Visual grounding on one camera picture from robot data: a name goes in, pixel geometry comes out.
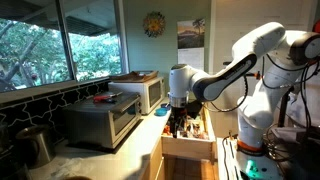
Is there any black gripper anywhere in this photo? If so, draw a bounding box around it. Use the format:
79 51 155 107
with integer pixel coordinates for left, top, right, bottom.
170 106 188 139

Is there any red pen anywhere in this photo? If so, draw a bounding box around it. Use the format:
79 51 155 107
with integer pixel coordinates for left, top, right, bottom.
92 94 115 103

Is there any white microwave oven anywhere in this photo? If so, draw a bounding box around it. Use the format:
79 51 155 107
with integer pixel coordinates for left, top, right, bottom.
108 76 166 116

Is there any dark gray pen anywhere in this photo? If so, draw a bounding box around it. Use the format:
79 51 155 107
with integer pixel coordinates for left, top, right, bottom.
105 92 124 99

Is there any open wooden drawer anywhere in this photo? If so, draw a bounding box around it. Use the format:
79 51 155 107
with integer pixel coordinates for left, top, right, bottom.
161 106 217 162

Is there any teal bowl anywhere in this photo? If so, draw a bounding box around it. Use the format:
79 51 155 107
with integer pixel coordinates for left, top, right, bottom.
154 107 169 117

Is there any wooden lower cabinet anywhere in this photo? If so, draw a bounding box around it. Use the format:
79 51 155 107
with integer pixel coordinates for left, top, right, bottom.
141 138 167 180

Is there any wooden serving tray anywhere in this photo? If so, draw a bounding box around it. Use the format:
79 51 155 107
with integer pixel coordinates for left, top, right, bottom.
109 70 160 84

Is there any stainless steel toaster oven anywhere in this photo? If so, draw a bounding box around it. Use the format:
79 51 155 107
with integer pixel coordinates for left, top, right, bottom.
63 91 144 150

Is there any metal pot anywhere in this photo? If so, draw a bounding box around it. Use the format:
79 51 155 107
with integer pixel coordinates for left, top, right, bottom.
14 124 56 168

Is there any black cable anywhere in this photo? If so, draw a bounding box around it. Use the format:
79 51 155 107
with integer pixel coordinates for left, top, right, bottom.
203 74 250 113
299 63 313 132

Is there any wall calendar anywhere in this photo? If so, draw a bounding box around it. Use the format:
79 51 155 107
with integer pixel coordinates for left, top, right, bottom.
176 18 206 71

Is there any robot mount base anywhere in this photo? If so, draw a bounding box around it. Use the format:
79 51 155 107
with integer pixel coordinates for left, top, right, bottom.
233 150 285 180

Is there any sun wall decoration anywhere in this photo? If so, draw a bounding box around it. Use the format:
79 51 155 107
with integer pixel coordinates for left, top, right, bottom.
142 11 167 38

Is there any window frame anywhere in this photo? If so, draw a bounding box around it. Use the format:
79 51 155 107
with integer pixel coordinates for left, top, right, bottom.
0 0 130 95

